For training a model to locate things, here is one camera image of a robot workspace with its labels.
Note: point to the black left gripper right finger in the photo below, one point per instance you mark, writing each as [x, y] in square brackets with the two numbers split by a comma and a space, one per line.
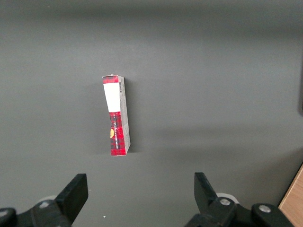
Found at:
[206, 196]

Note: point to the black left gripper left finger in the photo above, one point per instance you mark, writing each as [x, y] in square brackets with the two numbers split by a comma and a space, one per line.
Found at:
[73, 194]

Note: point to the wooden drawer cabinet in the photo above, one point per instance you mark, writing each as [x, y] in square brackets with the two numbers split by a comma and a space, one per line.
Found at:
[294, 203]

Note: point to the red plaid cardboard box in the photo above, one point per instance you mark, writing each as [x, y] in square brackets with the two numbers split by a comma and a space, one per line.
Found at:
[116, 99]

